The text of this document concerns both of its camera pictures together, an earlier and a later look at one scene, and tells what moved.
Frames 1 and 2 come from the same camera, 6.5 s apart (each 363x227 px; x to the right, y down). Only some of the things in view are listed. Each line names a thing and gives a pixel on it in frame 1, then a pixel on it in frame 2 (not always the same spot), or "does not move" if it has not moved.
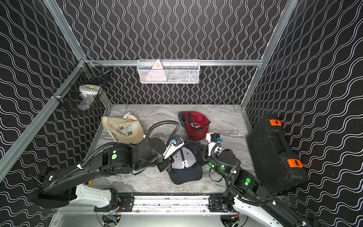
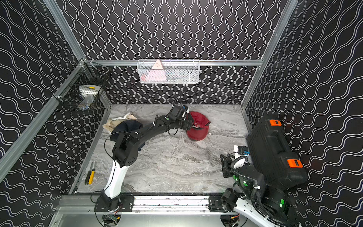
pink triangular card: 157,73 does not move
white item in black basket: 89,93 does not move
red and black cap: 196,124 does not move
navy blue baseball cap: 186,166 to 124,126
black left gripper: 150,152 to 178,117
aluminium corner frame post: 52,8 does not move
